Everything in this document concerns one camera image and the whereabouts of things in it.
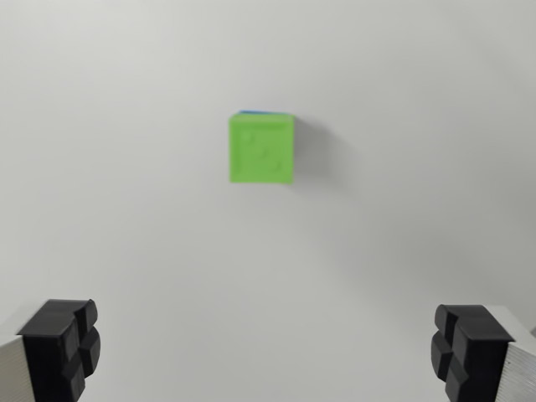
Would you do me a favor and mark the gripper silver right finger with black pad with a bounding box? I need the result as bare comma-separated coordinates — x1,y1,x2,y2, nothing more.
429,304,536,402

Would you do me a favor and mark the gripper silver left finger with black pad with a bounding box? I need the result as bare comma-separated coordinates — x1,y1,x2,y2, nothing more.
0,298,102,402

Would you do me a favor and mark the green soft toy cube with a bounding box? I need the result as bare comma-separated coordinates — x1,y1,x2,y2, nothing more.
228,111,297,186

